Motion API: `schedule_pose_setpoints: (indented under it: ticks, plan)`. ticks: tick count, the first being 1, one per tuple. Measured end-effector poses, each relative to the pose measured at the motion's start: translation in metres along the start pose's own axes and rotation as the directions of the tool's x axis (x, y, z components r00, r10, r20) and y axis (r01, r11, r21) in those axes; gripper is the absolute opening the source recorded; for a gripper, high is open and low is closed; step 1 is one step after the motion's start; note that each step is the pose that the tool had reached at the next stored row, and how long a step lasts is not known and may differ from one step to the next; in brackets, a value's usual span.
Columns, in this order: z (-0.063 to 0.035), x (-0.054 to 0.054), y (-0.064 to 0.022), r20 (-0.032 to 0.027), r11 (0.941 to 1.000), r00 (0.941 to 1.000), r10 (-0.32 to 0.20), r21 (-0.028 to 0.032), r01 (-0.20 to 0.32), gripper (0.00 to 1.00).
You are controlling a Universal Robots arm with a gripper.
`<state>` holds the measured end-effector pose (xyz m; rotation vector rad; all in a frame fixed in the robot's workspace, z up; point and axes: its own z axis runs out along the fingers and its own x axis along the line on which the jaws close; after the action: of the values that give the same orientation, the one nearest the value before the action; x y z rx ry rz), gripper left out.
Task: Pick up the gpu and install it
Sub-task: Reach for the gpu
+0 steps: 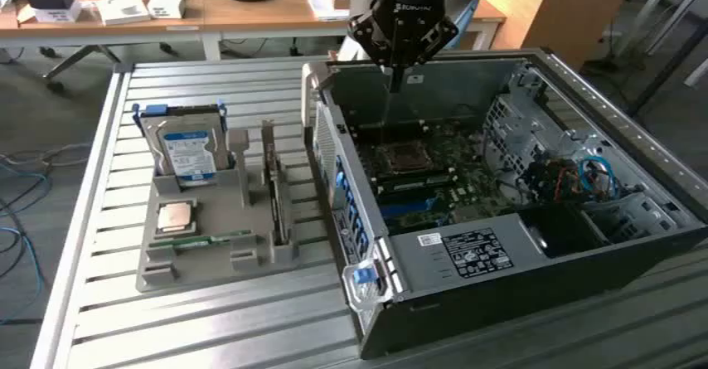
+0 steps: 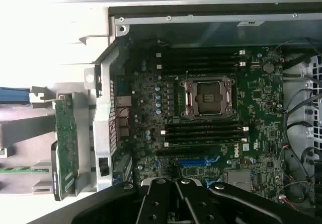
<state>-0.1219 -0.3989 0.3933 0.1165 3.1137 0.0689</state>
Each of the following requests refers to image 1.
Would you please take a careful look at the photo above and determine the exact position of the black Nvidia graphics card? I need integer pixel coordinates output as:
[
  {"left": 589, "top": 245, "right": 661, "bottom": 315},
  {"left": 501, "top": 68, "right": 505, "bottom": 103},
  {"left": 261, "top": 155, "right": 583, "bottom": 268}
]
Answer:
[{"left": 259, "top": 119, "right": 293, "bottom": 248}]

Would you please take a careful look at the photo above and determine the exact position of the white booklet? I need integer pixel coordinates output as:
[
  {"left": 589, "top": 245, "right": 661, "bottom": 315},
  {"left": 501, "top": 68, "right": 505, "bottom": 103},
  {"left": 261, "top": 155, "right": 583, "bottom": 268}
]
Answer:
[{"left": 305, "top": 0, "right": 352, "bottom": 22}]

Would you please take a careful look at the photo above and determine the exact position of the wooden cabinet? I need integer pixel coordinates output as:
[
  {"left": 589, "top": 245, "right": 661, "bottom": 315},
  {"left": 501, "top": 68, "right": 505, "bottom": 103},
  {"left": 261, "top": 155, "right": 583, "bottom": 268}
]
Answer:
[{"left": 475, "top": 0, "right": 647, "bottom": 71}]

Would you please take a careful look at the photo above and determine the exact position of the CPU socket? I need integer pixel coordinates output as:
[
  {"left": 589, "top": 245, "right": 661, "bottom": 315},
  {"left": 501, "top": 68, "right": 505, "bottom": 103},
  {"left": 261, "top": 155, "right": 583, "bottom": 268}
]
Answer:
[{"left": 380, "top": 140, "right": 436, "bottom": 175}]

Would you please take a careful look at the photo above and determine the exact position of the black RAM slot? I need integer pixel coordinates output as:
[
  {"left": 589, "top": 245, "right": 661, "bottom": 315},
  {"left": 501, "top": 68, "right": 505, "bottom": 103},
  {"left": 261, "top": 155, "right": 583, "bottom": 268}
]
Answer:
[
  {"left": 371, "top": 168, "right": 456, "bottom": 186},
  {"left": 375, "top": 180, "right": 460, "bottom": 199}
]

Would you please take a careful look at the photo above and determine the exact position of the small white labelled box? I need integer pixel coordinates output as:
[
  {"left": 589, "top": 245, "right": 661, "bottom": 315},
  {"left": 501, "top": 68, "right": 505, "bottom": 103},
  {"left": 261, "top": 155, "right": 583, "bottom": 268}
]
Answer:
[{"left": 147, "top": 0, "right": 188, "bottom": 20}]

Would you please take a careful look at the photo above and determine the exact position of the green motherboard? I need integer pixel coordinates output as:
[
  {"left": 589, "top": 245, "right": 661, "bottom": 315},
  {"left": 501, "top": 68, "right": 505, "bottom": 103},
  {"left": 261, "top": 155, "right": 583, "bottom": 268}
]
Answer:
[{"left": 353, "top": 115, "right": 524, "bottom": 237}]

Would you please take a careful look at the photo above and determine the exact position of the blue expansion slot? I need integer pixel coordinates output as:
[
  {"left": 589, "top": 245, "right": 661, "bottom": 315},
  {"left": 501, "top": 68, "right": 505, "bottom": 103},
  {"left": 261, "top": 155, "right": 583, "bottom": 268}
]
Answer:
[{"left": 380, "top": 201, "right": 439, "bottom": 219}]

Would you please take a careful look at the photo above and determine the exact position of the hard disk with blue carrier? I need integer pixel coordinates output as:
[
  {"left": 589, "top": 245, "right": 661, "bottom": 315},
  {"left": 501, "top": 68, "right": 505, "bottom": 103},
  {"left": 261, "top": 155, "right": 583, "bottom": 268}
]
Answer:
[{"left": 131, "top": 98, "right": 237, "bottom": 187}]

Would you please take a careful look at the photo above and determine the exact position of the flat white box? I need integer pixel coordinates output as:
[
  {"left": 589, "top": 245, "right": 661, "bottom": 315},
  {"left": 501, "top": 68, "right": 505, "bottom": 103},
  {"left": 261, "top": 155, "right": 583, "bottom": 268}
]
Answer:
[{"left": 96, "top": 0, "right": 152, "bottom": 27}]

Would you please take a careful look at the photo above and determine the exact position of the grey printed parts rack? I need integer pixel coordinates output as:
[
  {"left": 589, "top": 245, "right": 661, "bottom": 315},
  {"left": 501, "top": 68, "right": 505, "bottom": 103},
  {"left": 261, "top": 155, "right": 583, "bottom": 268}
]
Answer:
[{"left": 135, "top": 127, "right": 303, "bottom": 294}]

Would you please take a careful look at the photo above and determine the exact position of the black plastic fan shroud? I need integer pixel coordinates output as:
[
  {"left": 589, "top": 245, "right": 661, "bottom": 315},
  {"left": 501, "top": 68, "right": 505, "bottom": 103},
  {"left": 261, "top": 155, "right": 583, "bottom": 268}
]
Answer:
[{"left": 519, "top": 202, "right": 613, "bottom": 260}]

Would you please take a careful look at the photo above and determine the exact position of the grey power supply unit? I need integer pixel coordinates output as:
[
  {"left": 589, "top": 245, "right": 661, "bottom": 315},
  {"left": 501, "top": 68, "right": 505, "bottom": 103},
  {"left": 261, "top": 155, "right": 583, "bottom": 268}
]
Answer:
[{"left": 387, "top": 213, "right": 548, "bottom": 294}]

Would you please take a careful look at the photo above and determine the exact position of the grey metal disk bay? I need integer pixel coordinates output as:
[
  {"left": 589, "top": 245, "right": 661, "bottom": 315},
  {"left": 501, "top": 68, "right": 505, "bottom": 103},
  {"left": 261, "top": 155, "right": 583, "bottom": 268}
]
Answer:
[{"left": 580, "top": 192, "right": 679, "bottom": 244}]

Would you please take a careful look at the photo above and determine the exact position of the open white box black inside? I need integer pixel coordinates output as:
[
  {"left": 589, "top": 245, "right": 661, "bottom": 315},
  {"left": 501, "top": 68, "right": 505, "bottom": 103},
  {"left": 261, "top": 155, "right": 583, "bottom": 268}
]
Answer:
[{"left": 25, "top": 0, "right": 83, "bottom": 24}]

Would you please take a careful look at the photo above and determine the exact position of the silver CPU chip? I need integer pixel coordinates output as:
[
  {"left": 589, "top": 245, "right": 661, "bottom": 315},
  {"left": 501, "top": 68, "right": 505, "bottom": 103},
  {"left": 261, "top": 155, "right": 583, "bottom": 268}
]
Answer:
[{"left": 153, "top": 201, "right": 199, "bottom": 235}]

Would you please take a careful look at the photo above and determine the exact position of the blue case latch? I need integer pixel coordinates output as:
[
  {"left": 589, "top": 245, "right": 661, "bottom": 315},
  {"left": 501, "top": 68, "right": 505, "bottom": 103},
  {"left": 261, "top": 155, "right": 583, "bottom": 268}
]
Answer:
[{"left": 352, "top": 267, "right": 384, "bottom": 288}]

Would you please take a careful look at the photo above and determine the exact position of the green RAM stick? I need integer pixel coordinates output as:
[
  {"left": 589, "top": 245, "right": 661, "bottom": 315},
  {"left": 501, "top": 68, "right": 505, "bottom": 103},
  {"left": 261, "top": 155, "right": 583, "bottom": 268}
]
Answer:
[{"left": 148, "top": 230, "right": 253, "bottom": 250}]

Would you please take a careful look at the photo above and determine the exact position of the black open PC case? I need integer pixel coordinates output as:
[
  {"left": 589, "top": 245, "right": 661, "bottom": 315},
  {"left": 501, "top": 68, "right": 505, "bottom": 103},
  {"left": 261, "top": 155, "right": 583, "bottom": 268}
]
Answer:
[{"left": 300, "top": 46, "right": 708, "bottom": 361}]

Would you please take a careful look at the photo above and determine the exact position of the orange wire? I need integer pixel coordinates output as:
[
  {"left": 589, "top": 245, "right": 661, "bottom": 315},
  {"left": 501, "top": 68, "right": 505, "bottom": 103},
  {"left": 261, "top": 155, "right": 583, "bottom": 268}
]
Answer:
[{"left": 556, "top": 164, "right": 588, "bottom": 197}]

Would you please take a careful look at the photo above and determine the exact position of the blue wire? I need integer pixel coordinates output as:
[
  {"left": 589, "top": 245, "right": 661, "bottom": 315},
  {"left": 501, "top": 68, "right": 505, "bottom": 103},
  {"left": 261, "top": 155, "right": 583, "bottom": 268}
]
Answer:
[{"left": 577, "top": 155, "right": 620, "bottom": 204}]

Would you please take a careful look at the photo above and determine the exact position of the white floor cable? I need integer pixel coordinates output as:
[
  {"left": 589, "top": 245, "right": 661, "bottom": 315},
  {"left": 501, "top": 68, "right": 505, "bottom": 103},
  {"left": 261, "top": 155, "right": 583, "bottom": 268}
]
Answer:
[{"left": 0, "top": 143, "right": 93, "bottom": 169}]

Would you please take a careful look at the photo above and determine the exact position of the blue floor cable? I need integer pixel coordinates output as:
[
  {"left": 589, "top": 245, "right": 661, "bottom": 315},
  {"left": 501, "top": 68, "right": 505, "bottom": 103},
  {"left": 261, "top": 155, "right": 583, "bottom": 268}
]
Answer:
[{"left": 0, "top": 159, "right": 55, "bottom": 327}]

